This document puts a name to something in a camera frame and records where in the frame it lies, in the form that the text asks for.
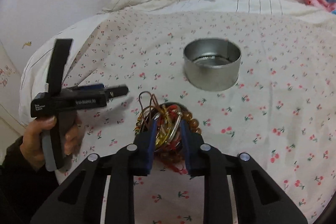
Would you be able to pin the silver oval metal tin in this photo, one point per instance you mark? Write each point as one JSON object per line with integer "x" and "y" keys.
{"x": 212, "y": 64}

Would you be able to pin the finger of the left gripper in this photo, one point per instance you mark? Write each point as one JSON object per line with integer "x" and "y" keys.
{"x": 88, "y": 87}
{"x": 116, "y": 91}

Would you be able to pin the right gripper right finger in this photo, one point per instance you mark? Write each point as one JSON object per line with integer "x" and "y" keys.
{"x": 236, "y": 188}

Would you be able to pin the silver bangle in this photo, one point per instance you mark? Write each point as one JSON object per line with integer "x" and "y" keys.
{"x": 167, "y": 126}

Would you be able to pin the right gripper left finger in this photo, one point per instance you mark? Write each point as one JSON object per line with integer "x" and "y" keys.
{"x": 99, "y": 181}

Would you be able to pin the person's left hand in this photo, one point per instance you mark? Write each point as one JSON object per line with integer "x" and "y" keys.
{"x": 31, "y": 147}

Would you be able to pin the cherry print bed sheet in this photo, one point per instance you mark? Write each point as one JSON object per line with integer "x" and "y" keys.
{"x": 281, "y": 110}

